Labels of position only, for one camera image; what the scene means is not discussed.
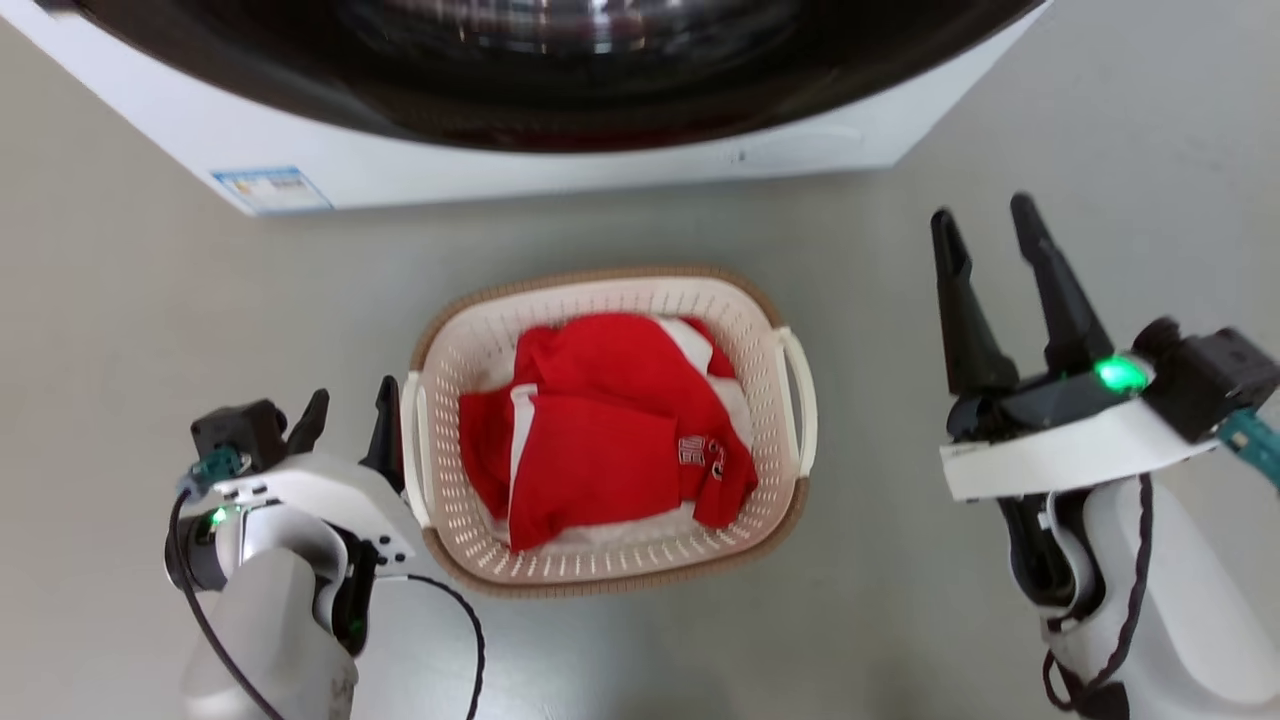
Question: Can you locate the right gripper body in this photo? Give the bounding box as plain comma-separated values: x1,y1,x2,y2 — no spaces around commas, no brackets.
939,354,1219,502

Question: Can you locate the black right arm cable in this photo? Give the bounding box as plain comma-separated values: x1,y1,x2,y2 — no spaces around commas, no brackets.
1041,472,1155,713

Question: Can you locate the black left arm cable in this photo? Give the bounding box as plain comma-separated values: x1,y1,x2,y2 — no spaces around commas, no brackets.
170,490,487,720

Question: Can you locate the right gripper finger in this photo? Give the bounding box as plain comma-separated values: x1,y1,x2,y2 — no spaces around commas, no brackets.
1009,193,1115,377
930,207,1020,397

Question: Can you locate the white washing machine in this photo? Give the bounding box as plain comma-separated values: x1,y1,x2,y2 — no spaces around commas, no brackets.
0,0,1053,217

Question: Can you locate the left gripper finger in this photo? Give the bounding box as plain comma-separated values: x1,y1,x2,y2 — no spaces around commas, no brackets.
360,376,406,493
285,389,331,457

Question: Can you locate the blue white energy label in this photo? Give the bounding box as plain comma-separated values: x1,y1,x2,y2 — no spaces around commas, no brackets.
211,166,333,215

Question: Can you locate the white plastic laundry basket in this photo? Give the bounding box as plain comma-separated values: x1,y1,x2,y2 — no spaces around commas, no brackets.
401,266,819,599

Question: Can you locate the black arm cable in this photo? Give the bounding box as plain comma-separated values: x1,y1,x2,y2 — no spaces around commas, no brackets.
1041,472,1155,713
170,490,487,720

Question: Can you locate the red and white shirt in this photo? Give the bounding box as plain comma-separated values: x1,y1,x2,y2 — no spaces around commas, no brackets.
458,313,759,554

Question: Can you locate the dark round washer door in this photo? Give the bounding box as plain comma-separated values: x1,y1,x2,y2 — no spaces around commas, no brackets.
75,0,1046,153

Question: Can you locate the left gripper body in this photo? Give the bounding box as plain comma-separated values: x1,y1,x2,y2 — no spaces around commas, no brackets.
205,453,419,581

